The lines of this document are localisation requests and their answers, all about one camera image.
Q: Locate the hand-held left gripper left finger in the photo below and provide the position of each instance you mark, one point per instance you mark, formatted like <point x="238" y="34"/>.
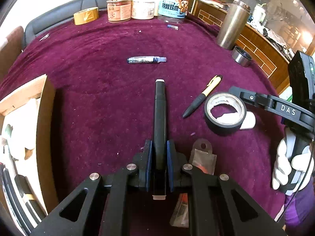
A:
<point x="148" y="169"/>

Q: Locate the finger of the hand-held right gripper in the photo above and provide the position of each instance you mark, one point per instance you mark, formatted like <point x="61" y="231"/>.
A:
<point x="251" y="97"/>

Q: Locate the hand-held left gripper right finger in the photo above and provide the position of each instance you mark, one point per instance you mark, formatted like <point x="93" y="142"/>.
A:
<point x="170" y="167"/>

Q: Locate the white eraser block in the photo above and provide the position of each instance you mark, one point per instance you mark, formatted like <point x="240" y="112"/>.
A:
<point x="249" y="121"/>

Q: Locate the clear number candle package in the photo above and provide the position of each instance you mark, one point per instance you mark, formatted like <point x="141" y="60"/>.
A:
<point x="204" y="159"/>

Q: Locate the black tape roll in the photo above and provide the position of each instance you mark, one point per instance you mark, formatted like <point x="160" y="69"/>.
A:
<point x="221" y="127"/>

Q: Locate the yellow black pen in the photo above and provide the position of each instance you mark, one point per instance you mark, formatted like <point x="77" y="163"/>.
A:
<point x="204" y="94"/>

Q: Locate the black marker white cap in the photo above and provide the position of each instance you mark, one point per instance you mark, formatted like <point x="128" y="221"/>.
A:
<point x="160" y="118"/>

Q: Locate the blue clear pen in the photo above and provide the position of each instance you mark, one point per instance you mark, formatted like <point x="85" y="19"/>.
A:
<point x="146" y="59"/>

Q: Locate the cardboard tray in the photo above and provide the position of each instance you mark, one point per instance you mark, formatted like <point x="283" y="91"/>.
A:
<point x="45" y="127"/>

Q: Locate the person's right forearm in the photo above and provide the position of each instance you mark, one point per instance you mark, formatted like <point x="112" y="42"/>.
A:
<point x="301" y="209"/>

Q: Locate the person's right hand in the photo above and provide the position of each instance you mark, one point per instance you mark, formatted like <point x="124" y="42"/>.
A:
<point x="280" y="167"/>

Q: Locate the steel thermos lid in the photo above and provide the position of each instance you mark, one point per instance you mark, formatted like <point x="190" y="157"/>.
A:
<point x="242" y="55"/>

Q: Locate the counter clutter pile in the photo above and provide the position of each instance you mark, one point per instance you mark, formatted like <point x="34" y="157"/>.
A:
<point x="278" y="36"/>

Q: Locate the wooden counter brick pattern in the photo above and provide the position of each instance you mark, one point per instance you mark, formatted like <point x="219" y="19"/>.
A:
<point x="258" y="41"/>

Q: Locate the steel thermos flask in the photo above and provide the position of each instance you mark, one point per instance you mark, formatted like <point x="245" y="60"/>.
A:
<point x="233" y="24"/>

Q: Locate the white kettle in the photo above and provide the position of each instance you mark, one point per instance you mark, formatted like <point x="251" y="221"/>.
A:
<point x="259" y="13"/>

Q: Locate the small blue white tube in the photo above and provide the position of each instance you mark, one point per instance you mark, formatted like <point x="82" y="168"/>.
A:
<point x="172" y="26"/>

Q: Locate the clear jar cartoon label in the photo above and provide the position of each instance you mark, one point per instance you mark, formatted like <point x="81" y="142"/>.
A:
<point x="173" y="5"/>

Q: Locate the white plastic jar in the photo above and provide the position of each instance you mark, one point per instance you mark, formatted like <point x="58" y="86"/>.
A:
<point x="144" y="8"/>

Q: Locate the orange label glass jar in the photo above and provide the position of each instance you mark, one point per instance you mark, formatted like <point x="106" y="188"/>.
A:
<point x="119" y="11"/>

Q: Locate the yellow tape roll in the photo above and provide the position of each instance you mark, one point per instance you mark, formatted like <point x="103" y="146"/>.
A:
<point x="86" y="17"/>

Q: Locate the metal nail clipper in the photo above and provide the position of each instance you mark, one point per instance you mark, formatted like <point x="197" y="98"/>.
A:
<point x="44" y="37"/>

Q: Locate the black leather sofa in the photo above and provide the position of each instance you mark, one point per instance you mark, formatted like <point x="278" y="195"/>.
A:
<point x="61" y="9"/>

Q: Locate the brown armchair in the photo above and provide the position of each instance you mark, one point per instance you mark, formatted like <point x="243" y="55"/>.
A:
<point x="12" y="44"/>

